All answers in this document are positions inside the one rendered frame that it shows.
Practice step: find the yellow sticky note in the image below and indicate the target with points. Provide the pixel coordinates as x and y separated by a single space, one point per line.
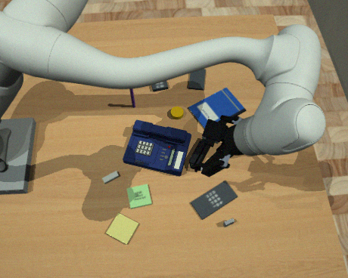
122 228

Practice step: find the green sticky note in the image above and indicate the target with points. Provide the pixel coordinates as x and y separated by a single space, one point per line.
139 196

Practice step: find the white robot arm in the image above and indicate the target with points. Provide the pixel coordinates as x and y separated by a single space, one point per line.
288 66

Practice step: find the blue notebook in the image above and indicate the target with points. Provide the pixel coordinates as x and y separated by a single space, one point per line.
221 103

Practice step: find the grey keypad panel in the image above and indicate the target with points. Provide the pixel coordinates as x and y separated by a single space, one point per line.
213 200

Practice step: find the blue telephone handset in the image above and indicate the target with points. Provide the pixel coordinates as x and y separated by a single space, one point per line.
171 134

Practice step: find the yellow cylinder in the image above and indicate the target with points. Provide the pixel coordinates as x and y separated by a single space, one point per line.
176 112

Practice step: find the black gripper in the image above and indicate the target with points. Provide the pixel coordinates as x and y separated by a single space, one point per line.
219 160

